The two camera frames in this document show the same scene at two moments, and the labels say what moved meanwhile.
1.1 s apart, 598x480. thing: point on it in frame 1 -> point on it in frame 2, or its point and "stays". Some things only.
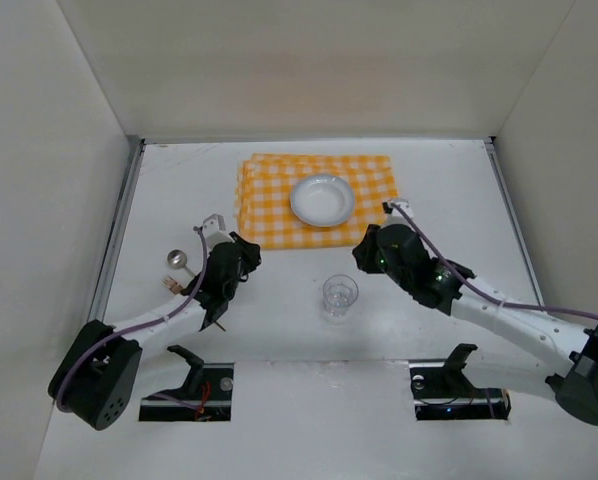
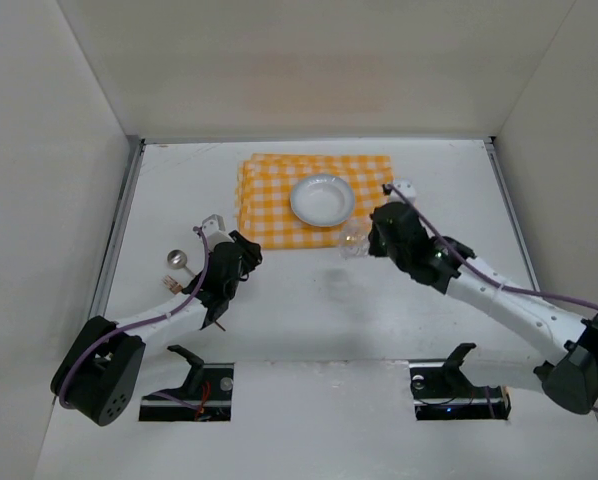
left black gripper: (242, 255) stays
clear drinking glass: (340, 292) -> (353, 237)
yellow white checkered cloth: (263, 210) stays
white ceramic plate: (322, 200) stays
